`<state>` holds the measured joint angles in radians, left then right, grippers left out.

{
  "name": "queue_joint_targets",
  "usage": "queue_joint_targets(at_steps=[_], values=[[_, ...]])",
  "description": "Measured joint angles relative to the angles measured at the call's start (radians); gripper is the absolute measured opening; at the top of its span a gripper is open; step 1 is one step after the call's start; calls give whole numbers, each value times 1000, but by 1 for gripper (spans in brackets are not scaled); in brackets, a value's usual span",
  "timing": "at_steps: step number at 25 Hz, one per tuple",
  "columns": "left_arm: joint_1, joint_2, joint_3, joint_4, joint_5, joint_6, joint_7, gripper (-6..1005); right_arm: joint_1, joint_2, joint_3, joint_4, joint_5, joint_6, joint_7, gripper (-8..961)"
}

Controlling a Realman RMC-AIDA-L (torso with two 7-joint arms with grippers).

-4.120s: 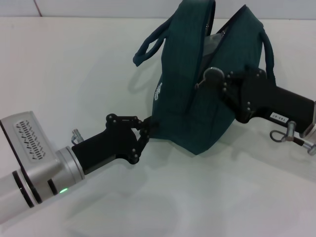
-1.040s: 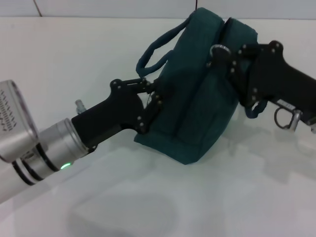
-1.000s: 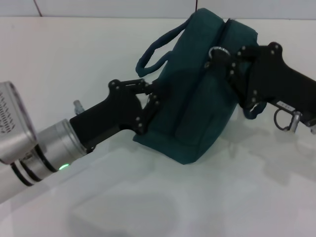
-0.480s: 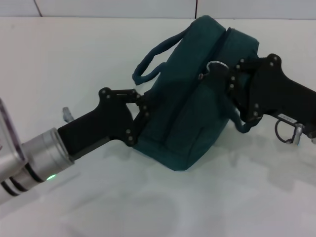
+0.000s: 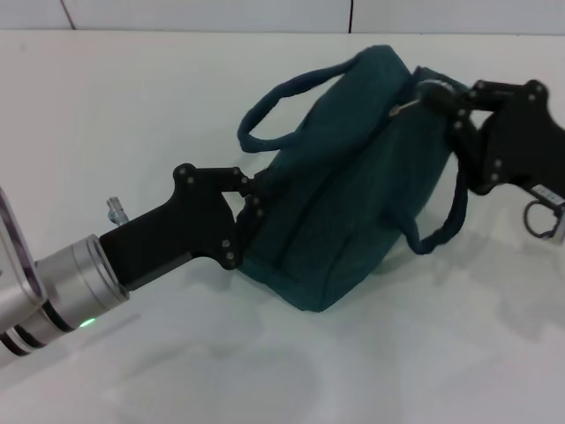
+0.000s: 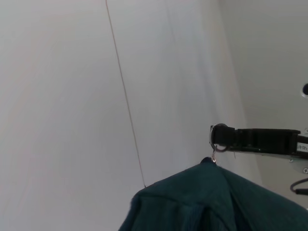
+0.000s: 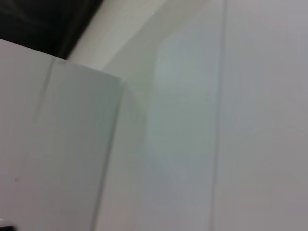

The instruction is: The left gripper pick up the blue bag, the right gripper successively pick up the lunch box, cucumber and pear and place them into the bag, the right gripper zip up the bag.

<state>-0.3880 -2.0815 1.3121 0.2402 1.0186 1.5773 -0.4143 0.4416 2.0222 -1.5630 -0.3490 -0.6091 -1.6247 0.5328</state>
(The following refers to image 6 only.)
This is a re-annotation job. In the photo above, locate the metal zipper pull ring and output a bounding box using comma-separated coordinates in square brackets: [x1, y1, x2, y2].
[208, 123, 229, 164]

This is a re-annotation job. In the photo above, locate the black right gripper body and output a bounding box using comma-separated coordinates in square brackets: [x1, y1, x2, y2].
[237, 128, 301, 155]

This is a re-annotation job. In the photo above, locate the dark right arm cable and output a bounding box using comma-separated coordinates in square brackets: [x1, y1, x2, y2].
[290, 177, 308, 195]

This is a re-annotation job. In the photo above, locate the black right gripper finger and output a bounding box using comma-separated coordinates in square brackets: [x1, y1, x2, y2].
[209, 124, 239, 152]

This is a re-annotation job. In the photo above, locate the dark teal insulated bag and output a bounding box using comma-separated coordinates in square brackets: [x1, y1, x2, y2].
[117, 157, 308, 231]

